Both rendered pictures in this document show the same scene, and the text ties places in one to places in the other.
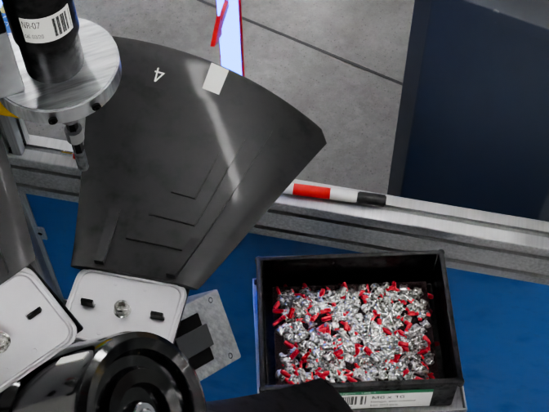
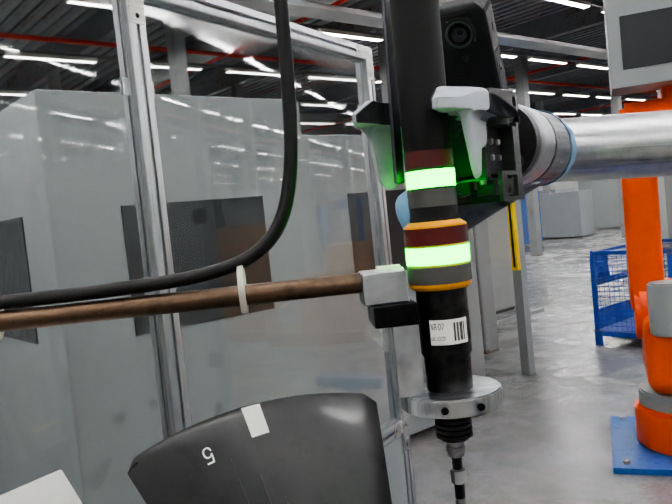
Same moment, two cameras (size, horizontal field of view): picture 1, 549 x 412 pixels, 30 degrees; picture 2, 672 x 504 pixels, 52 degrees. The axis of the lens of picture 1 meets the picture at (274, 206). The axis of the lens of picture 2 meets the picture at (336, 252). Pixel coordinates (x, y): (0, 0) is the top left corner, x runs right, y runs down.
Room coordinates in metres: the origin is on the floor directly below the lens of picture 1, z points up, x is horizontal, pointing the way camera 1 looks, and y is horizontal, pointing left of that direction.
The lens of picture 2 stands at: (-0.09, 0.03, 1.59)
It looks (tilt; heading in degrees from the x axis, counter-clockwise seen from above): 3 degrees down; 19
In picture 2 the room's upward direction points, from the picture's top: 6 degrees counter-clockwise
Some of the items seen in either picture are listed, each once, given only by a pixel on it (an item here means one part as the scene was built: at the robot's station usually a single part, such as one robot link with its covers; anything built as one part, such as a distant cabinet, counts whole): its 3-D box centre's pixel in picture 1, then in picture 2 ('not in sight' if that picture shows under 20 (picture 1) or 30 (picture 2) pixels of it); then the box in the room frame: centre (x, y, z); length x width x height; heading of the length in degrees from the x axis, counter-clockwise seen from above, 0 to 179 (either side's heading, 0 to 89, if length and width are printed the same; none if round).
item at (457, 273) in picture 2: not in sight; (439, 272); (0.38, 0.12, 1.55); 0.04 x 0.04 x 0.01
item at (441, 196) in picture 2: not in sight; (432, 198); (0.38, 0.12, 1.60); 0.03 x 0.03 x 0.01
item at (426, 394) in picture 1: (354, 331); not in sight; (0.53, -0.09, 0.85); 0.22 x 0.17 x 0.07; 91
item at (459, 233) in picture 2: not in sight; (435, 235); (0.38, 0.12, 1.57); 0.04 x 0.04 x 0.01
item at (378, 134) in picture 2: not in sight; (386, 147); (0.40, 0.15, 1.64); 0.09 x 0.03 x 0.06; 155
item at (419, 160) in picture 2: not in sight; (428, 160); (0.38, 0.12, 1.62); 0.03 x 0.03 x 0.01
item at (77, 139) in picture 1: (76, 141); (459, 486); (0.38, 0.12, 1.40); 0.01 x 0.01 x 0.05
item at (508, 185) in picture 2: not in sight; (478, 151); (0.49, 0.10, 1.63); 0.12 x 0.08 x 0.09; 167
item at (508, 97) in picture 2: not in sight; (483, 108); (0.43, 0.08, 1.66); 0.09 x 0.05 x 0.02; 179
